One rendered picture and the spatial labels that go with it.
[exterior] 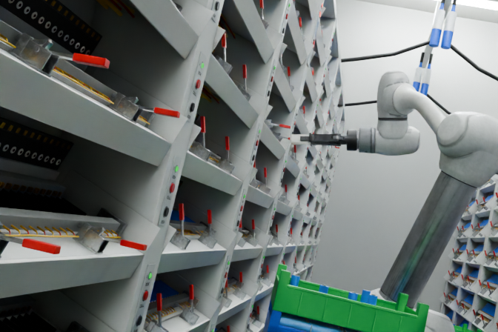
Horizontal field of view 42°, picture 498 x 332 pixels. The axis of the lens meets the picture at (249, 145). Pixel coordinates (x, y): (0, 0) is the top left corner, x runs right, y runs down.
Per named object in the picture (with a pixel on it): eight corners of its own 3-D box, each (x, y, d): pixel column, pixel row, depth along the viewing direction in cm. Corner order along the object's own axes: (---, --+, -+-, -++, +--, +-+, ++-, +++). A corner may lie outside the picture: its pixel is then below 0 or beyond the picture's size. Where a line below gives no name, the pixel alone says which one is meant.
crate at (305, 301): (399, 328, 147) (407, 293, 147) (422, 346, 126) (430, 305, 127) (270, 297, 148) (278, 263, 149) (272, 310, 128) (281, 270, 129)
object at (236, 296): (245, 307, 241) (264, 276, 242) (209, 329, 182) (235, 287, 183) (201, 278, 246) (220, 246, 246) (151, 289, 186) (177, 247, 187)
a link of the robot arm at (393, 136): (373, 153, 233) (374, 116, 231) (418, 154, 230) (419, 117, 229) (374, 157, 222) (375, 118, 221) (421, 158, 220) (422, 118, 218)
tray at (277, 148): (279, 160, 247) (292, 138, 248) (255, 134, 188) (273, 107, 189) (236, 133, 252) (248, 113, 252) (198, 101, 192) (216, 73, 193)
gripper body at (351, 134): (357, 149, 223) (330, 148, 225) (357, 152, 231) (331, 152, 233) (358, 127, 224) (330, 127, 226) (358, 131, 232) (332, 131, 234)
